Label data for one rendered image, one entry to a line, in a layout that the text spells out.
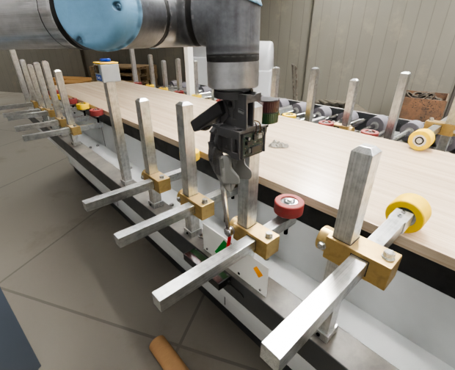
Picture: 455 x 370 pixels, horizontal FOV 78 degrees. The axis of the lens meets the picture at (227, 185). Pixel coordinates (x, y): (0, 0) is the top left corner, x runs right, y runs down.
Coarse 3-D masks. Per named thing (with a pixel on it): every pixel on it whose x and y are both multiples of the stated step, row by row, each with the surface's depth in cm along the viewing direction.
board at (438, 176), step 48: (96, 96) 219; (144, 96) 219; (192, 96) 219; (288, 144) 119; (336, 144) 119; (384, 144) 119; (288, 192) 84; (336, 192) 81; (384, 192) 81; (432, 192) 81; (432, 240) 62
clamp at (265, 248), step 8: (232, 224) 74; (256, 224) 72; (240, 232) 72; (248, 232) 69; (256, 232) 69; (264, 232) 69; (272, 232) 69; (256, 240) 68; (264, 240) 67; (272, 240) 67; (256, 248) 69; (264, 248) 67; (272, 248) 68; (264, 256) 68
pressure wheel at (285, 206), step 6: (276, 198) 77; (282, 198) 77; (288, 198) 76; (294, 198) 77; (300, 198) 77; (276, 204) 75; (282, 204) 74; (288, 204) 75; (294, 204) 75; (300, 204) 74; (276, 210) 75; (282, 210) 74; (288, 210) 73; (294, 210) 73; (300, 210) 74; (282, 216) 74; (288, 216) 74; (294, 216) 74; (300, 216) 75
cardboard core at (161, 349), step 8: (160, 336) 129; (152, 344) 127; (160, 344) 126; (168, 344) 127; (152, 352) 126; (160, 352) 123; (168, 352) 122; (176, 352) 125; (160, 360) 121; (168, 360) 119; (176, 360) 119; (168, 368) 118; (176, 368) 117; (184, 368) 117
